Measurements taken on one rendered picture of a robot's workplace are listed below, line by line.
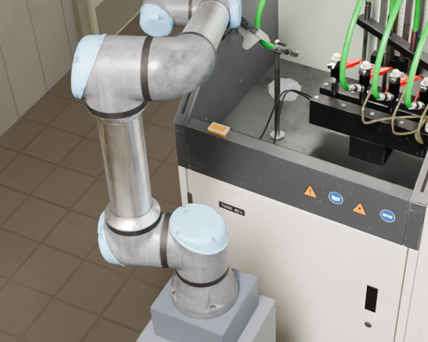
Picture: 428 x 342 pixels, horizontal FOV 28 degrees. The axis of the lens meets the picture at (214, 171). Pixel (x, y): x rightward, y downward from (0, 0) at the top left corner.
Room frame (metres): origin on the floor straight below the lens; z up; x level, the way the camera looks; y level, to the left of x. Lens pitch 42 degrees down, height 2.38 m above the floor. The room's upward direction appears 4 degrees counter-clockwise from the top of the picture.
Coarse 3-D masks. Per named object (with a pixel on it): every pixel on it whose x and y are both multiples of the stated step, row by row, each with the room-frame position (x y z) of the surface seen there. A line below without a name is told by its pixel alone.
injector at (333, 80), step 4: (332, 56) 1.81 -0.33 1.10; (332, 60) 1.79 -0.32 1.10; (340, 60) 1.79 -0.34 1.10; (336, 64) 1.79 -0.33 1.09; (336, 68) 1.79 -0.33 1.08; (332, 72) 1.79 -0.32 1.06; (336, 72) 1.79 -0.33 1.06; (332, 76) 1.79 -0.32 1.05; (336, 76) 1.79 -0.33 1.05; (328, 80) 1.78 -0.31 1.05; (332, 80) 1.77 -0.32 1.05; (336, 80) 1.79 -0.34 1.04; (332, 84) 1.80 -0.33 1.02; (336, 84) 1.79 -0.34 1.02; (332, 88) 1.79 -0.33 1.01; (336, 88) 1.79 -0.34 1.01; (332, 92) 1.79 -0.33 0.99; (336, 92) 1.79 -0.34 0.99; (332, 96) 1.79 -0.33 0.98; (336, 96) 1.79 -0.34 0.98
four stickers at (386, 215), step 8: (304, 184) 1.56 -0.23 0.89; (304, 192) 1.56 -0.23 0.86; (312, 192) 1.55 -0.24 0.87; (328, 192) 1.52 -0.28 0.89; (328, 200) 1.52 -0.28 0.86; (336, 200) 1.51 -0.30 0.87; (352, 208) 1.49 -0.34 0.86; (360, 208) 1.48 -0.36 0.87; (384, 208) 1.45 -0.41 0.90; (384, 216) 1.44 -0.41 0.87; (392, 216) 1.43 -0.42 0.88
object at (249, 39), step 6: (240, 24) 1.73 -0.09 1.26; (240, 30) 1.73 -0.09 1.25; (246, 30) 1.73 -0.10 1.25; (258, 30) 1.72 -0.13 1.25; (246, 36) 1.72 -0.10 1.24; (252, 36) 1.72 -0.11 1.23; (258, 36) 1.72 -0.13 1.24; (264, 36) 1.72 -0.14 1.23; (246, 42) 1.71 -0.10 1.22; (252, 42) 1.72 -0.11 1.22; (246, 48) 1.71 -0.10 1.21
